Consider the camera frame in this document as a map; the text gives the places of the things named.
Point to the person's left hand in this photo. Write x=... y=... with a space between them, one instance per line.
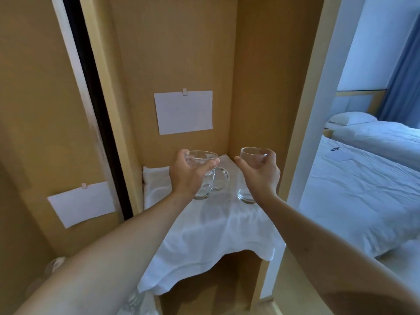
x=183 y=178

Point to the person's right hand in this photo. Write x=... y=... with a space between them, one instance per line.
x=262 y=182

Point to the person's left thumb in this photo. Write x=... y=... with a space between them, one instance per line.
x=208 y=166

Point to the person's right thumb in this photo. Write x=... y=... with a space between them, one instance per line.
x=242 y=162

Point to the clear glass tumbler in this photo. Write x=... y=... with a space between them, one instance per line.
x=252 y=158

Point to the person's right forearm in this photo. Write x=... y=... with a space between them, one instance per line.
x=331 y=259

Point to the person's left forearm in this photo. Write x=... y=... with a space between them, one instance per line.
x=108 y=259

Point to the white paper sheet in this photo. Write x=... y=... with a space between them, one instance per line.
x=183 y=113
x=82 y=204

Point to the white cloth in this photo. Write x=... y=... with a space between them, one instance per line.
x=213 y=232

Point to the white pillow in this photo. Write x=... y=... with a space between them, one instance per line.
x=352 y=118

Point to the bed with white duvet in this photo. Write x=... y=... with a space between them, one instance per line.
x=361 y=193
x=380 y=136

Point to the wooden cabinet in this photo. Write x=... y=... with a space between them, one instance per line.
x=170 y=45

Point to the wooden headboard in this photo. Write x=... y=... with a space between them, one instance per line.
x=359 y=98

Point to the clear glass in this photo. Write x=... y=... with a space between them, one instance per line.
x=55 y=265
x=133 y=301

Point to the blue curtain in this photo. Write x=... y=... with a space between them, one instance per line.
x=402 y=72

